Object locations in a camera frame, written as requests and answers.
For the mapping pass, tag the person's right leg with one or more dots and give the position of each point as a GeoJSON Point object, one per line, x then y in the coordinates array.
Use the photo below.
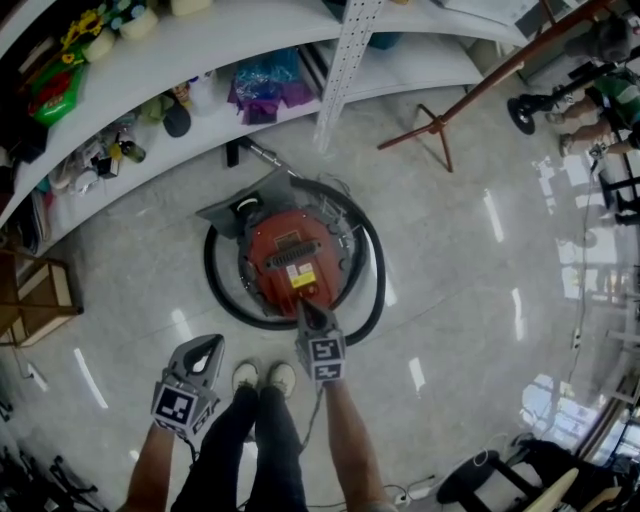
{"type": "Point", "coordinates": [280, 455]}

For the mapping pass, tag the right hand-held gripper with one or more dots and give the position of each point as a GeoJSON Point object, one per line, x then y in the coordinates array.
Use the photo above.
{"type": "Point", "coordinates": [327, 357]}

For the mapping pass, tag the person's left forearm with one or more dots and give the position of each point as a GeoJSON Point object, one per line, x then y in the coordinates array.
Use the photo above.
{"type": "Point", "coordinates": [150, 470]}

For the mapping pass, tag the black cap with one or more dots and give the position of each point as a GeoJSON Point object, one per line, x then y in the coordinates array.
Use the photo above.
{"type": "Point", "coordinates": [177, 120]}

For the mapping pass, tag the round beige table black base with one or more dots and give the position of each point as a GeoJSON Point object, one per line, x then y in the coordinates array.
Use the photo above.
{"type": "Point", "coordinates": [465, 482]}

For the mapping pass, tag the brown wooden coat rack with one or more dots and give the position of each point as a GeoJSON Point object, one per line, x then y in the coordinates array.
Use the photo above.
{"type": "Point", "coordinates": [495, 75]}

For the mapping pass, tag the green snack bag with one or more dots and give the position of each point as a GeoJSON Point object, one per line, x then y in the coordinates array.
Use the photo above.
{"type": "Point", "coordinates": [55, 100]}

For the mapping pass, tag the black metal coat rack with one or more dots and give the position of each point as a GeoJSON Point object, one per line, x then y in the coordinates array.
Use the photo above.
{"type": "Point", "coordinates": [522, 115]}

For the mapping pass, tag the red vacuum cleaner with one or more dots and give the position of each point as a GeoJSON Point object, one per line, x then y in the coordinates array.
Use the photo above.
{"type": "Point", "coordinates": [280, 235]}

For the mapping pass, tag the person's white shoe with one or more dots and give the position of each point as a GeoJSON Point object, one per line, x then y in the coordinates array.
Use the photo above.
{"type": "Point", "coordinates": [281, 378]}
{"type": "Point", "coordinates": [245, 376]}

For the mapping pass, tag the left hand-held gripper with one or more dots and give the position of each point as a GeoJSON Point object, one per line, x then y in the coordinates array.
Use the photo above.
{"type": "Point", "coordinates": [172, 407]}

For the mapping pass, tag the dark flat items stack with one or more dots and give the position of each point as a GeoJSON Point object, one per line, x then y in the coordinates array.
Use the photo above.
{"type": "Point", "coordinates": [36, 220]}

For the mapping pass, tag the grey hat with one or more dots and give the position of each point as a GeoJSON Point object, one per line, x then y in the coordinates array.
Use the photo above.
{"type": "Point", "coordinates": [600, 40]}

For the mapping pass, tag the brown wooden step shelf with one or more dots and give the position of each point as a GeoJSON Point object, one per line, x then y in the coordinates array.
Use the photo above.
{"type": "Point", "coordinates": [37, 300]}

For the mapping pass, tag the metal wand with black brush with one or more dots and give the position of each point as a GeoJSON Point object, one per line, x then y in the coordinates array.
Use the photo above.
{"type": "Point", "coordinates": [232, 152]}

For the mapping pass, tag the person's leg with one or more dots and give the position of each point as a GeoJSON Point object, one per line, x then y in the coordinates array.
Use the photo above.
{"type": "Point", "coordinates": [220, 460]}
{"type": "Point", "coordinates": [280, 455]}

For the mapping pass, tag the yellow patterned can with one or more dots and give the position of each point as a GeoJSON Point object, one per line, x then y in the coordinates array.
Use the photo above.
{"type": "Point", "coordinates": [183, 95]}

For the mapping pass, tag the sunflower pot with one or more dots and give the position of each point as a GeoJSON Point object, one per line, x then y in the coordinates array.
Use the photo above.
{"type": "Point", "coordinates": [97, 45]}

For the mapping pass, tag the purple foil bag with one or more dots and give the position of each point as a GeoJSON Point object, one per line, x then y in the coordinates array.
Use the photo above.
{"type": "Point", "coordinates": [270, 85]}

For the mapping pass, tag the white metal shelving unit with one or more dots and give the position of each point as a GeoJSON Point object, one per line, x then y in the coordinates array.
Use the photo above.
{"type": "Point", "coordinates": [200, 55]}

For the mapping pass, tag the white power strip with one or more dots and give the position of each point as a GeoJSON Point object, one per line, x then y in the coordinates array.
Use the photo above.
{"type": "Point", "coordinates": [37, 377]}
{"type": "Point", "coordinates": [412, 494]}

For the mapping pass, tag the white plastic jug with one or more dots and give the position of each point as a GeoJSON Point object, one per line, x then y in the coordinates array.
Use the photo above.
{"type": "Point", "coordinates": [205, 95]}

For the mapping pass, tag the red flower pot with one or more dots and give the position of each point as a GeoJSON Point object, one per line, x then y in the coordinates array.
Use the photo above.
{"type": "Point", "coordinates": [190, 6]}

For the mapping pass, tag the person's left leg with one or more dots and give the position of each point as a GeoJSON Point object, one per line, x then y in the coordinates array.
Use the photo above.
{"type": "Point", "coordinates": [220, 460]}

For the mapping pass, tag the person's right forearm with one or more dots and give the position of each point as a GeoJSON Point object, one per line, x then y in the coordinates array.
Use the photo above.
{"type": "Point", "coordinates": [355, 450]}

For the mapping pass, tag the black tripod stand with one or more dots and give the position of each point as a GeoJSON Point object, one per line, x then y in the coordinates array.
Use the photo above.
{"type": "Point", "coordinates": [65, 480]}

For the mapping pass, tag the green cloth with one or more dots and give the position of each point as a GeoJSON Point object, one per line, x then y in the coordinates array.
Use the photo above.
{"type": "Point", "coordinates": [156, 110]}

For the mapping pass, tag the pale flower pot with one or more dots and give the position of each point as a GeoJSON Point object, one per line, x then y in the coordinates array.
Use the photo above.
{"type": "Point", "coordinates": [137, 25]}

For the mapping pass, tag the person's white left shoe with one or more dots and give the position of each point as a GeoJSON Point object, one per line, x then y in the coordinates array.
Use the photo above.
{"type": "Point", "coordinates": [245, 376]}

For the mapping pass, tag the person's white right shoe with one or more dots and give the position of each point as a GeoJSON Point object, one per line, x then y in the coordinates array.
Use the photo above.
{"type": "Point", "coordinates": [281, 378]}

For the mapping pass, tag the dark glass bottle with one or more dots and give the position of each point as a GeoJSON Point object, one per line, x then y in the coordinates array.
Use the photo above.
{"type": "Point", "coordinates": [131, 151]}

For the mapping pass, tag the dark red glossy object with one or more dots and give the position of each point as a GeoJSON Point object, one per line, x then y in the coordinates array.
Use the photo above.
{"type": "Point", "coordinates": [310, 292]}

